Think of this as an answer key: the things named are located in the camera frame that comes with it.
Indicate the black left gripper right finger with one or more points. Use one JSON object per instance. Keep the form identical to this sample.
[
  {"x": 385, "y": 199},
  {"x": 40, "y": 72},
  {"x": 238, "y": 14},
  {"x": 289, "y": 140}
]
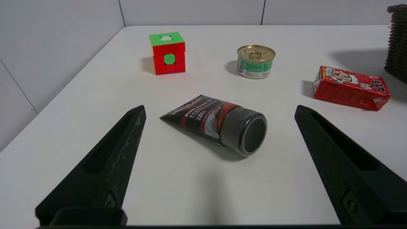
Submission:
[{"x": 353, "y": 171}]

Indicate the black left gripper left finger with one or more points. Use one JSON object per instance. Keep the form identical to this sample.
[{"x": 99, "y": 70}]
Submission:
[{"x": 105, "y": 171}]

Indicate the dark brown wicker basket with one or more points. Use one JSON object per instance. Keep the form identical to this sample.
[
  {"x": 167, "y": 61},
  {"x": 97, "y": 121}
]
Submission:
[{"x": 397, "y": 47}]

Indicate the red cartoon drink carton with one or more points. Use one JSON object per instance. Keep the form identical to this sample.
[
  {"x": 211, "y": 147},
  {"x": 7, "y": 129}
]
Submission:
[{"x": 349, "y": 87}]

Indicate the black cosmetic tube red print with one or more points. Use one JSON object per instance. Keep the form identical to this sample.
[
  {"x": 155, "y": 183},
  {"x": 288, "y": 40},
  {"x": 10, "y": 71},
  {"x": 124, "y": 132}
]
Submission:
[{"x": 219, "y": 122}]

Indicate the red and green puzzle cube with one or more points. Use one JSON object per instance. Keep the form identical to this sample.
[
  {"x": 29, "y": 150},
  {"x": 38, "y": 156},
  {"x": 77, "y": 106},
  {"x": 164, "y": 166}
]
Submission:
[{"x": 168, "y": 54}]

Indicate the small tin can green label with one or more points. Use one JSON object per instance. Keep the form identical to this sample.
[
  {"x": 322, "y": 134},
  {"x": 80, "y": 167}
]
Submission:
[{"x": 255, "y": 63}]

